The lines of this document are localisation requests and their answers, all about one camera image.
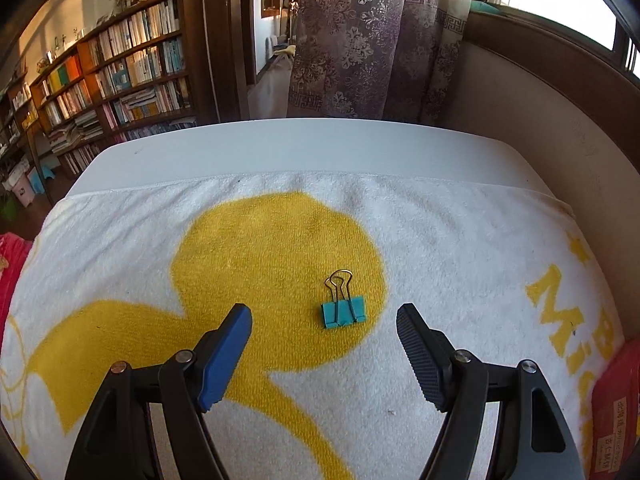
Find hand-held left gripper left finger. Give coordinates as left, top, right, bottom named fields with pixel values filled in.
left=65, top=302, right=253, bottom=480

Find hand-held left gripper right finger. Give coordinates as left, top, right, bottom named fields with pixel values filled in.
left=396, top=302, right=586, bottom=480

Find teal binder clip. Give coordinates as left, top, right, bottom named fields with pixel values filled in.
left=320, top=270, right=368, bottom=331

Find red packet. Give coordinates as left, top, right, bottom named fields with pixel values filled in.
left=580, top=337, right=640, bottom=478

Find white yellow printed towel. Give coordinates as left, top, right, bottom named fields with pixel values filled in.
left=0, top=172, right=626, bottom=480

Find red pink cloth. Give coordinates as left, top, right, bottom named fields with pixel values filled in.
left=0, top=232, right=33, bottom=331

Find blue plastic stool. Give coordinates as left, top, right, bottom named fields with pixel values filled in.
left=27, top=160, right=59, bottom=197

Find pink storage box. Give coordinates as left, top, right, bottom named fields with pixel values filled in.
left=12, top=175, right=37, bottom=207

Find rows of books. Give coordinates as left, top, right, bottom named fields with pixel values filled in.
left=37, top=0, right=198, bottom=171

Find wooden bookshelf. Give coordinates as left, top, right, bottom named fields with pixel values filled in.
left=27, top=0, right=213, bottom=176

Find dark wooden display shelf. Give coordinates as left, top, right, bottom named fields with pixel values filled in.
left=0, top=72, right=56, bottom=183

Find purple patterned curtain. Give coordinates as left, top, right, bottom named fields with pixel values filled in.
left=287, top=0, right=474, bottom=124

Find dark wooden door frame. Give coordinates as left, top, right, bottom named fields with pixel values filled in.
left=204, top=0, right=301, bottom=123

